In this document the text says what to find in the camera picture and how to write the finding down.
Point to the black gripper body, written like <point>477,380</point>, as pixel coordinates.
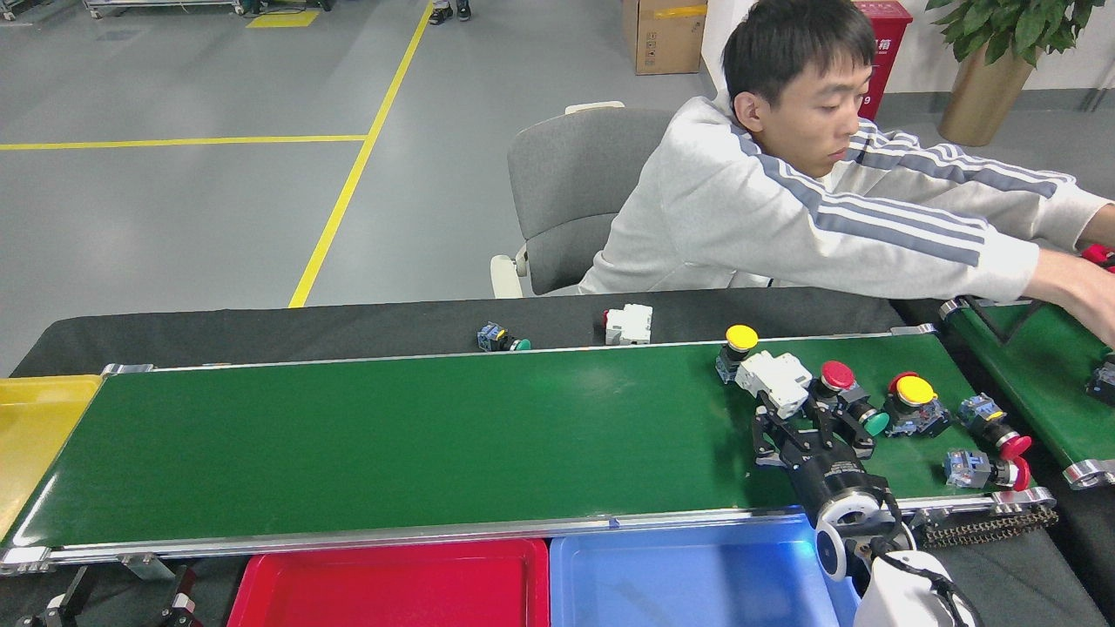
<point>832,477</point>

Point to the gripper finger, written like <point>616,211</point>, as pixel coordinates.
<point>771,440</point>
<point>845,431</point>
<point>74,596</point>
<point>181,601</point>

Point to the white circuit breaker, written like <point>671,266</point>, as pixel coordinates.
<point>629,325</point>
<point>775,379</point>

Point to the blue plastic tray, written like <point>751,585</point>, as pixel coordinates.
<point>679,583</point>

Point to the short green conveyor belt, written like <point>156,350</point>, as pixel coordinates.
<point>1037,383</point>

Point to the red plastic tray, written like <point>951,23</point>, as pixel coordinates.
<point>392,592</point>

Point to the long green conveyor belt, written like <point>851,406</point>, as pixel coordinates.
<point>435,435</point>

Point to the person's right hand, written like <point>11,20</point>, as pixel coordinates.
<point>1084,287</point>

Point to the person's left hand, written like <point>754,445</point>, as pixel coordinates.
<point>1104,228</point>

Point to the yellow plastic bin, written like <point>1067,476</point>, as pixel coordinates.
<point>35,435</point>

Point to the person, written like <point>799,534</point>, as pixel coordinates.
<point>440,12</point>
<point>740,226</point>

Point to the red parts bin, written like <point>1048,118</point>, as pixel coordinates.
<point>1096,253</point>

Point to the grey office chair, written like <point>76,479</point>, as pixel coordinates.
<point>566,192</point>

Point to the potted plant in gold pot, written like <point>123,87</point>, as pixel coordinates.
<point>984,104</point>

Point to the red fire extinguisher cabinet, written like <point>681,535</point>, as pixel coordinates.
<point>888,52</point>

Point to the cardboard box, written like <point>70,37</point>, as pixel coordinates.
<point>662,39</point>

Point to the metal rack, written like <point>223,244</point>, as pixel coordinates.
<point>165,5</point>

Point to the black guide bracket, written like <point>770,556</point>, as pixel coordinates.
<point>997,305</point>

